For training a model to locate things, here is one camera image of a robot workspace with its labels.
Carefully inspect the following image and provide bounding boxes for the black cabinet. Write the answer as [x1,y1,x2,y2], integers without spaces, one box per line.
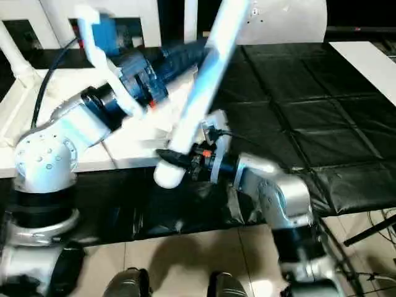
[158,0,245,49]

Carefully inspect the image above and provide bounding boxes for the white plastic bag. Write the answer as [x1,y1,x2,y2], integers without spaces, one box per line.
[238,0,329,46]

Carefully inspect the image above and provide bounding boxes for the chrome tube frame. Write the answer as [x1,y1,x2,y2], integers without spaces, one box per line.
[358,271,396,288]

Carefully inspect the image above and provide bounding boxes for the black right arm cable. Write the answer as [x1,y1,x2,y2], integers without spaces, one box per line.
[210,127,372,297]

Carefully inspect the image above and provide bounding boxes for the dark robot foot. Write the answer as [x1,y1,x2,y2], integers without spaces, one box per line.
[101,269,153,297]
[207,272,249,297]

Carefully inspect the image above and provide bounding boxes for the small bottles on shelf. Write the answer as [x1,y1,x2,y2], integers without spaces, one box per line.
[69,17,147,51]

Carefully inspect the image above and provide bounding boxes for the dark right robot foot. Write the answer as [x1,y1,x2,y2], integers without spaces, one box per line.
[207,272,249,297]

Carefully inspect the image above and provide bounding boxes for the white plastic table top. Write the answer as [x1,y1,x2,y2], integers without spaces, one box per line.
[0,64,209,172]

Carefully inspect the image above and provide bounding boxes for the black rod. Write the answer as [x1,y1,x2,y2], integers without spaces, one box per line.
[342,215,396,248]

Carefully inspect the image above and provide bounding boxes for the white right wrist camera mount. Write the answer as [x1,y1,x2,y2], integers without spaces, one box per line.
[200,110,234,186]

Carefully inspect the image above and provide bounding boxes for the dark left robot foot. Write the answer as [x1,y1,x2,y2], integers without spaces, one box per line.
[101,269,153,297]

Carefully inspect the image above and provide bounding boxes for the white flat sheet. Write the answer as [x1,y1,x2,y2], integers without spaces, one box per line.
[329,40,396,107]

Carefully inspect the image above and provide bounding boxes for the black work mat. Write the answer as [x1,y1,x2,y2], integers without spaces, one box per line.
[0,37,396,245]

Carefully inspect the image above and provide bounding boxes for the white plastic table leg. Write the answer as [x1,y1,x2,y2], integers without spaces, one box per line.
[152,0,252,190]
[0,21,36,85]
[183,0,199,45]

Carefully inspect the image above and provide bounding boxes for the white cabinet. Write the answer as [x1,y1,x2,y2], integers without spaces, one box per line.
[0,0,164,54]

